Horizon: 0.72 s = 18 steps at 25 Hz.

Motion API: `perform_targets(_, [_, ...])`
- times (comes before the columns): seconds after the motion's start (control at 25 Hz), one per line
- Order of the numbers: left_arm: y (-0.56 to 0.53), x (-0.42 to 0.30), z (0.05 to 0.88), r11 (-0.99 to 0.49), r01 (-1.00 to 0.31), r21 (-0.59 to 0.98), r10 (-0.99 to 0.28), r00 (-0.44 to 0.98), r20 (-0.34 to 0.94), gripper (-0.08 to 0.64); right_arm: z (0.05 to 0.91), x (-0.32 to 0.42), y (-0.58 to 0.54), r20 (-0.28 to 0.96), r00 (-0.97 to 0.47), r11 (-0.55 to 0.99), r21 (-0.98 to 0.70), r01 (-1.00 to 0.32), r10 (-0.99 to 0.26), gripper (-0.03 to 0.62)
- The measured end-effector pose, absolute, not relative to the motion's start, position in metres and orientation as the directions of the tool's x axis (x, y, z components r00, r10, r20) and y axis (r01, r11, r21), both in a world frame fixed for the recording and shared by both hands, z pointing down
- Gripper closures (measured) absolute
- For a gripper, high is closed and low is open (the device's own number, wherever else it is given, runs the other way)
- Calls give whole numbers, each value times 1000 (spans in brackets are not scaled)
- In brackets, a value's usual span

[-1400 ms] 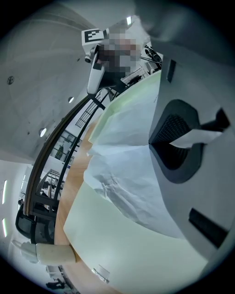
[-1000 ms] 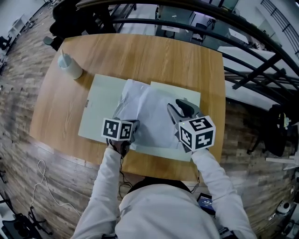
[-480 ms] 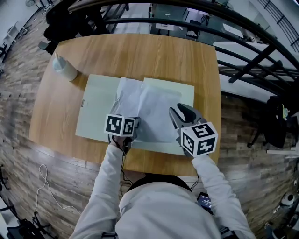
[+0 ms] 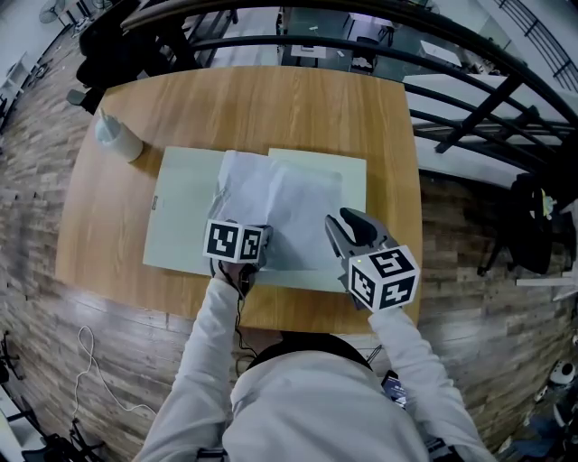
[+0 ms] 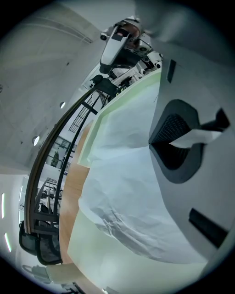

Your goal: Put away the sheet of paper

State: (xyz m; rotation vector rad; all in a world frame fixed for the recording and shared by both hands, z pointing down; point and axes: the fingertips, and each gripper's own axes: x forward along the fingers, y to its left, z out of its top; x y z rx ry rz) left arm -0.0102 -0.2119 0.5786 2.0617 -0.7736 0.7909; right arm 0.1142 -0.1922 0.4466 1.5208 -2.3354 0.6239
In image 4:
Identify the white cup with tissue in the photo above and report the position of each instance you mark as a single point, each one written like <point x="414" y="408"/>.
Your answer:
<point x="119" y="140"/>

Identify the black office chair by table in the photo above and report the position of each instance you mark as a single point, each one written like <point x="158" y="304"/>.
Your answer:
<point x="122" y="49"/>

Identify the person's black trousers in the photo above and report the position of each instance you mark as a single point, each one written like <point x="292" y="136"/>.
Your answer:
<point x="311" y="343"/>

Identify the black swivel chair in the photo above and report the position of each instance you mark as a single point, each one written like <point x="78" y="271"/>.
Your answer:
<point x="68" y="444"/>

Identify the person's left forearm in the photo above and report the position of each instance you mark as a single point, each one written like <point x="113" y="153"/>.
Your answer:
<point x="212" y="334"/>

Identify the black device with screen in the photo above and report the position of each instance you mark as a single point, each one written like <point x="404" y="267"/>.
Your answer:
<point x="395" y="390"/>

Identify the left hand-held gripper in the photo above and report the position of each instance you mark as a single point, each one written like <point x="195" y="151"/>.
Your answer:
<point x="232" y="241"/>

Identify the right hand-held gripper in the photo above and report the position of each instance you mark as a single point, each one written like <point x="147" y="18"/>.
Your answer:
<point x="384" y="279"/>

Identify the pale green cutting mat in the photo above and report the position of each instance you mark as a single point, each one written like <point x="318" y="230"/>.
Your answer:
<point x="185" y="203"/>

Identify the black chair star base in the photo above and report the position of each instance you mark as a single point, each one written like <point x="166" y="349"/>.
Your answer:
<point x="9" y="361"/>

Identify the black chair with jacket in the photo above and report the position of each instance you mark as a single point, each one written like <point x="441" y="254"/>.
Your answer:
<point x="528" y="225"/>

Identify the white board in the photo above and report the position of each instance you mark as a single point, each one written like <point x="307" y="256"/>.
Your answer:
<point x="546" y="283"/>

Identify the white round camera device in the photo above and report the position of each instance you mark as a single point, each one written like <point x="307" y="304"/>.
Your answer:
<point x="562" y="372"/>

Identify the yellow hanging toy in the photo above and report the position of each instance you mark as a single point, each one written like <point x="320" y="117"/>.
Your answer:
<point x="548" y="204"/>

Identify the person's right forearm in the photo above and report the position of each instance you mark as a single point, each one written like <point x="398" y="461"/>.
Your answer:
<point x="406" y="356"/>

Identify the person's white sweater torso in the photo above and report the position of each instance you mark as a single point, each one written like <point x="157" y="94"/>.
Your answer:
<point x="316" y="410"/>

